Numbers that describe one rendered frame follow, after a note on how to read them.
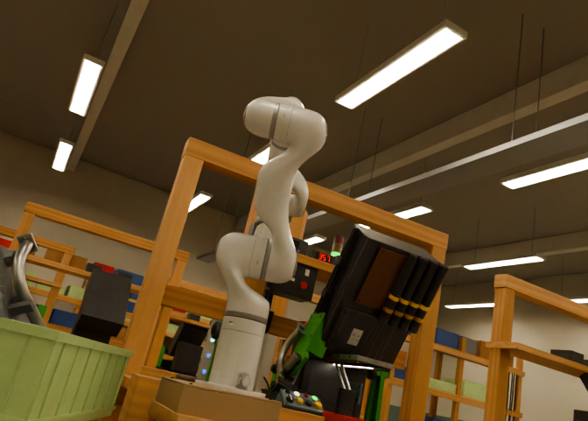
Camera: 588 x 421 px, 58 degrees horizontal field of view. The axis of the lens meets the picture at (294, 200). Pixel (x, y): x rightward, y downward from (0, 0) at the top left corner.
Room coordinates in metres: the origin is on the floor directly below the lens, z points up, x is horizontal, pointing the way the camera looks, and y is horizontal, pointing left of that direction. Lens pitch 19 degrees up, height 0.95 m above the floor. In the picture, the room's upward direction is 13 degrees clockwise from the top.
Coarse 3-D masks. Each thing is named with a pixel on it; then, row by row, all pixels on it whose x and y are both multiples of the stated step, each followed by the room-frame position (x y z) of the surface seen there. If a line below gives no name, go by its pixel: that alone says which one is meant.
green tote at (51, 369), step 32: (0, 320) 0.96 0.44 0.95; (0, 352) 0.97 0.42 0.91; (32, 352) 0.97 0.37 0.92; (64, 352) 1.03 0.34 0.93; (96, 352) 1.24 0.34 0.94; (128, 352) 1.52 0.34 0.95; (0, 384) 0.97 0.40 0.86; (32, 384) 0.97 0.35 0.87; (64, 384) 1.10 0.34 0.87; (96, 384) 1.32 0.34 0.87; (0, 416) 0.96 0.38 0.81; (32, 416) 0.99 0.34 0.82; (64, 416) 1.15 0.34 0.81; (96, 416) 1.42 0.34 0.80
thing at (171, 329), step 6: (84, 282) 10.95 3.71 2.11; (84, 288) 10.64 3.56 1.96; (132, 294) 11.09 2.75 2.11; (132, 300) 11.02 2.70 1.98; (78, 306) 10.68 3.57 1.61; (174, 312) 11.39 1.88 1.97; (180, 312) 11.49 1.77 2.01; (126, 318) 11.12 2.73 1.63; (204, 318) 11.75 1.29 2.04; (126, 324) 11.03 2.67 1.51; (168, 324) 11.47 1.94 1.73; (168, 330) 11.48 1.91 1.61; (174, 330) 11.53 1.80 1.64; (168, 336) 11.39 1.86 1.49; (204, 342) 11.71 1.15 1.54
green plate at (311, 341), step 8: (320, 312) 2.17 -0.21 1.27; (312, 320) 2.21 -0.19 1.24; (320, 320) 2.14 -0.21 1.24; (312, 328) 2.17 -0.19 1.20; (320, 328) 2.16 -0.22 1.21; (304, 336) 2.20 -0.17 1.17; (312, 336) 2.14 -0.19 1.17; (320, 336) 2.16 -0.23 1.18; (304, 344) 2.17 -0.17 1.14; (312, 344) 2.15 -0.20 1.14; (320, 344) 2.16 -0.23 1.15; (312, 352) 2.16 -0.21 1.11; (320, 352) 2.17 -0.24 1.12
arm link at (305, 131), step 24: (288, 120) 1.25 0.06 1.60; (312, 120) 1.25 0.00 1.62; (312, 144) 1.28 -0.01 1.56; (264, 168) 1.34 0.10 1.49; (288, 168) 1.32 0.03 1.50; (264, 192) 1.36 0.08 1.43; (288, 192) 1.37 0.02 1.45; (264, 216) 1.40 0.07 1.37; (288, 216) 1.43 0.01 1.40; (288, 240) 1.43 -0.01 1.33; (264, 264) 1.45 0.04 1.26; (288, 264) 1.45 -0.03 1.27
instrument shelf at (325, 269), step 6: (300, 258) 2.37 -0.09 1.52; (306, 258) 2.38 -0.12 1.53; (312, 258) 2.39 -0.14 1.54; (306, 264) 2.39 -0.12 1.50; (312, 264) 2.39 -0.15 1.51; (318, 264) 2.40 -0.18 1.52; (324, 264) 2.41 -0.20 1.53; (330, 264) 2.42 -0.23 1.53; (318, 270) 2.45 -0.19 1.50; (324, 270) 2.42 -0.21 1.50; (330, 270) 2.42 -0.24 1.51; (318, 276) 2.56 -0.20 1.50; (324, 276) 2.53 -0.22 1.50; (324, 282) 2.67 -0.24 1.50
